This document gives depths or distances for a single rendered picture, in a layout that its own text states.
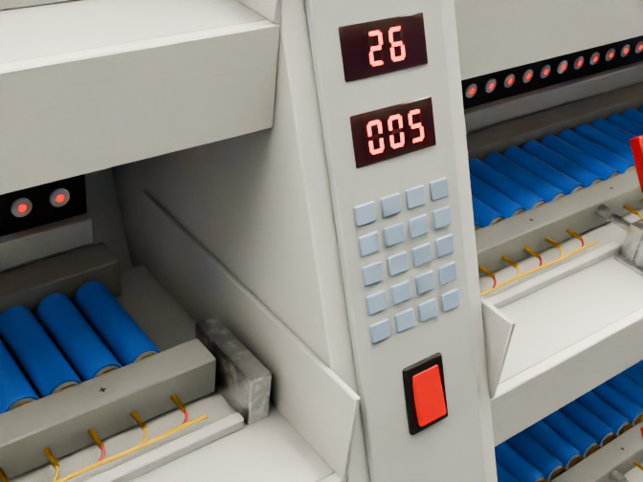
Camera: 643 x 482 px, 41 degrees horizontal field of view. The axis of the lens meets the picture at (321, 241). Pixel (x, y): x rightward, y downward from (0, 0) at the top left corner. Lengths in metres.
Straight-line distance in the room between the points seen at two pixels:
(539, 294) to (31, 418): 0.30
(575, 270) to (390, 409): 0.20
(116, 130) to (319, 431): 0.17
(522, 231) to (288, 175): 0.22
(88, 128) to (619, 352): 0.35
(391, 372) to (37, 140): 0.19
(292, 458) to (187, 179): 0.15
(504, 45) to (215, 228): 0.17
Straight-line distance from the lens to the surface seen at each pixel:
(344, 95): 0.36
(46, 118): 0.31
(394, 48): 0.37
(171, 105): 0.33
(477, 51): 0.43
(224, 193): 0.41
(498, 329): 0.44
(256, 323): 0.42
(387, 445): 0.41
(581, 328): 0.52
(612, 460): 0.69
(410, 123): 0.38
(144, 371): 0.41
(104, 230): 0.53
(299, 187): 0.36
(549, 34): 0.47
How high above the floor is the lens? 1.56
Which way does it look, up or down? 16 degrees down
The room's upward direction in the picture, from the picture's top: 8 degrees counter-clockwise
